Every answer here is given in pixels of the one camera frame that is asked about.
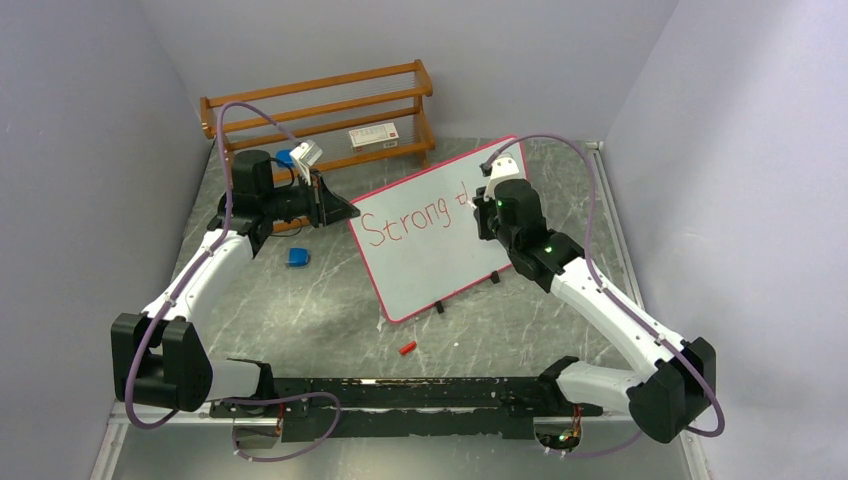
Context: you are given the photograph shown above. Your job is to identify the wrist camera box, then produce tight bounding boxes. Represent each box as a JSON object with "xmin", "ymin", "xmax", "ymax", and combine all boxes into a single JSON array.
[
  {"xmin": 480, "ymin": 153, "xmax": 523, "ymax": 200},
  {"xmin": 289, "ymin": 140, "xmax": 323, "ymax": 186}
]

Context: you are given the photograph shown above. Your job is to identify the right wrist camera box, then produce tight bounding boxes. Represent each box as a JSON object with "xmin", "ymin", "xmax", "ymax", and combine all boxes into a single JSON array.
[{"xmin": 480, "ymin": 153, "xmax": 523, "ymax": 200}]

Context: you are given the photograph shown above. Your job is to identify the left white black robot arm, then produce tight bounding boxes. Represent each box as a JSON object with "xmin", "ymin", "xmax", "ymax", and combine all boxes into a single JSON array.
[{"xmin": 110, "ymin": 150, "xmax": 360, "ymax": 416}]

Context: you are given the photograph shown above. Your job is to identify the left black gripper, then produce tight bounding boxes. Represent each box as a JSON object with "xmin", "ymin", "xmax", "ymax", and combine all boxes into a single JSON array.
[{"xmin": 263, "ymin": 170, "xmax": 360, "ymax": 229}]

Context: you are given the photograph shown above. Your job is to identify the white red marker box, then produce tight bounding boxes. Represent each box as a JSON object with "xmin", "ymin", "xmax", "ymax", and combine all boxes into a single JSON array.
[{"xmin": 348, "ymin": 122, "xmax": 399, "ymax": 155}]

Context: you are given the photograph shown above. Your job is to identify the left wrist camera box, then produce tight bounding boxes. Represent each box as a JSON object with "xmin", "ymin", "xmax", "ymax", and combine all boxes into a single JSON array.
[{"xmin": 289, "ymin": 140, "xmax": 323, "ymax": 186}]

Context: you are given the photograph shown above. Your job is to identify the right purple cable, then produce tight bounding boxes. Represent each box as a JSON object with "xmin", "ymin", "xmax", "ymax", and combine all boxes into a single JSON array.
[{"xmin": 480, "ymin": 134, "xmax": 727, "ymax": 439}]

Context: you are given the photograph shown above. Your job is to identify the blue eraser on shelf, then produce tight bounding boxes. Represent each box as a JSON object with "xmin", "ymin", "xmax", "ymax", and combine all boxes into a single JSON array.
[{"xmin": 275, "ymin": 149, "xmax": 293, "ymax": 168}]

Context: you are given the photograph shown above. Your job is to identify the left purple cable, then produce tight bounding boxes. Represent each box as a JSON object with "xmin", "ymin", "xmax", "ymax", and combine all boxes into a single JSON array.
[{"xmin": 124, "ymin": 101, "xmax": 298, "ymax": 431}]

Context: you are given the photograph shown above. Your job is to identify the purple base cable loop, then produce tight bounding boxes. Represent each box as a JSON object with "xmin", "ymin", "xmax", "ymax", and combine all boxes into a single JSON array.
[{"xmin": 231, "ymin": 392, "xmax": 343, "ymax": 464}]

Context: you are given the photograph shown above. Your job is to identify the pink-framed whiteboard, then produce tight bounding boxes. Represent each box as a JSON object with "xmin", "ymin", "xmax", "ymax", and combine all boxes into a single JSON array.
[{"xmin": 349, "ymin": 137, "xmax": 527, "ymax": 323}]

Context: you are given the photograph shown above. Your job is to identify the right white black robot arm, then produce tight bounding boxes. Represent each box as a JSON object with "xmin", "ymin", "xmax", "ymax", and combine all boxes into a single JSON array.
[{"xmin": 472, "ymin": 179, "xmax": 717, "ymax": 443}]

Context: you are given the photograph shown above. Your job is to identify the wire whiteboard stand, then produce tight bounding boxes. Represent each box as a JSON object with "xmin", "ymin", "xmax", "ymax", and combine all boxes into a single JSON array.
[{"xmin": 431, "ymin": 270, "xmax": 501, "ymax": 315}]

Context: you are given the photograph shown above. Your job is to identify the red marker cap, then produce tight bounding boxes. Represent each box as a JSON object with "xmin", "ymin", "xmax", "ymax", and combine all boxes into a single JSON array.
[{"xmin": 399, "ymin": 341, "xmax": 417, "ymax": 356}]

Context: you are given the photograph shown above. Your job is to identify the wooden three-tier shelf rack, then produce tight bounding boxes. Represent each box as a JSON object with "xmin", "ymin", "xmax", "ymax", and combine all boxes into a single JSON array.
[{"xmin": 200, "ymin": 60, "xmax": 435, "ymax": 194}]

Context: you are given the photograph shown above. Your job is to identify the blue eraser on table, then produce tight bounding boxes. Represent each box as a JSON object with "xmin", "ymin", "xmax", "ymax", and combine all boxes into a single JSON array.
[{"xmin": 285, "ymin": 247, "xmax": 311, "ymax": 268}]

